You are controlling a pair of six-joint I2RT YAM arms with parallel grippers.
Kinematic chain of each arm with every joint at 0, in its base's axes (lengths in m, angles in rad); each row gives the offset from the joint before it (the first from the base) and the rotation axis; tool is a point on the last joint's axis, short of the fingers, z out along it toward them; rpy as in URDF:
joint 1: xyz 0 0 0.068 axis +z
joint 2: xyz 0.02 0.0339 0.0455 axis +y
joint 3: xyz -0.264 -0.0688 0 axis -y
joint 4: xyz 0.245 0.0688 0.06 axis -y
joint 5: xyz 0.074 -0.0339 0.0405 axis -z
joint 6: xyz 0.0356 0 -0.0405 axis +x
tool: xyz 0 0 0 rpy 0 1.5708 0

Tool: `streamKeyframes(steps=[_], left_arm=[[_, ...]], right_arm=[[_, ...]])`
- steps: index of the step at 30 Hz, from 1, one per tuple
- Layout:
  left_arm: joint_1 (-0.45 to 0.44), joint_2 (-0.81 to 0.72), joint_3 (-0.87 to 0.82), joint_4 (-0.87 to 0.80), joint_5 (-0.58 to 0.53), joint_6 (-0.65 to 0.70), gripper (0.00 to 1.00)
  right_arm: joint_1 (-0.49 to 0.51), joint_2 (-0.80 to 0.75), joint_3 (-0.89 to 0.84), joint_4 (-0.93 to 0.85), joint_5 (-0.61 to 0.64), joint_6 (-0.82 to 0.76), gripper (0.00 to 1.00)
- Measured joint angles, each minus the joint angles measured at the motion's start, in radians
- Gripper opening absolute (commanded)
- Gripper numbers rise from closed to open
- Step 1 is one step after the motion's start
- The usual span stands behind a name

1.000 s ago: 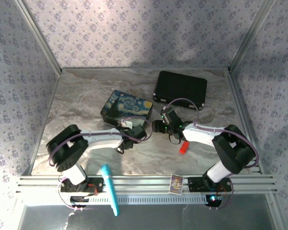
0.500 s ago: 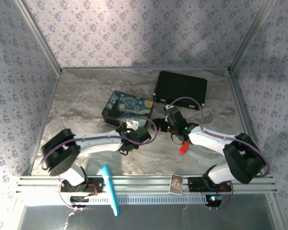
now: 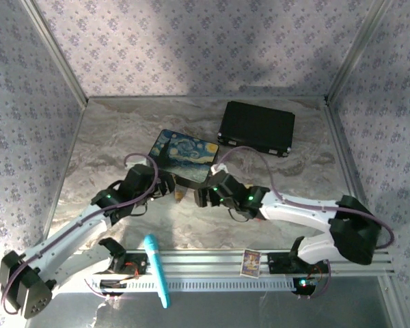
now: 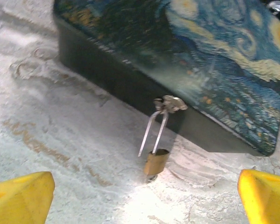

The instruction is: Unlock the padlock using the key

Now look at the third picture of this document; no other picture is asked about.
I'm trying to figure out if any starry night painted box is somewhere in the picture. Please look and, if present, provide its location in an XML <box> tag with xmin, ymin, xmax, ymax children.
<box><xmin>147</xmin><ymin>128</ymin><xmax>221</xmax><ymax>190</ymax></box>

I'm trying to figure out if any small picture card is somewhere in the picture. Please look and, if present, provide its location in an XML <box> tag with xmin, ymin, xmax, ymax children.
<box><xmin>239</xmin><ymin>249</ymin><xmax>262</xmax><ymax>279</ymax></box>

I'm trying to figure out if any cyan pen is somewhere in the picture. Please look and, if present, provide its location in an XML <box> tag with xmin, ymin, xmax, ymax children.
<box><xmin>143</xmin><ymin>233</ymin><xmax>172</xmax><ymax>310</ymax></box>

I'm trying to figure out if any black hard case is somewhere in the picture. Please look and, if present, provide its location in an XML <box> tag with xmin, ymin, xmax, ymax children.
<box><xmin>217</xmin><ymin>100</ymin><xmax>297</xmax><ymax>159</ymax></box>

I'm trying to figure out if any aluminium rail beam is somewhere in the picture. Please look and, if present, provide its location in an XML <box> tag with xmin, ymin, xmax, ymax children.
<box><xmin>54</xmin><ymin>248</ymin><xmax>396</xmax><ymax>278</ymax></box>

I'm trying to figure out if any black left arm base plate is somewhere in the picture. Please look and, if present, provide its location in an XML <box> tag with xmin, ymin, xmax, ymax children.
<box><xmin>98</xmin><ymin>250</ymin><xmax>148</xmax><ymax>277</ymax></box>

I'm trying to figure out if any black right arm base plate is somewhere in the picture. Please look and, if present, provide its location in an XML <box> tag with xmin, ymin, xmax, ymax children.
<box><xmin>267</xmin><ymin>251</ymin><xmax>331</xmax><ymax>275</ymax></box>

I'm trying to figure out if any slotted grey cable duct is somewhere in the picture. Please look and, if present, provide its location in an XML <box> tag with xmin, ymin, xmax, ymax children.
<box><xmin>91</xmin><ymin>279</ymin><xmax>308</xmax><ymax>294</ymax></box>

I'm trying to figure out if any aluminium frame post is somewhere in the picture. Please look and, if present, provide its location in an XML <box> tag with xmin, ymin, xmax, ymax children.
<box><xmin>325</xmin><ymin>0</ymin><xmax>394</xmax><ymax>103</ymax></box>
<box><xmin>19</xmin><ymin>0</ymin><xmax>90</xmax><ymax>105</ymax></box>

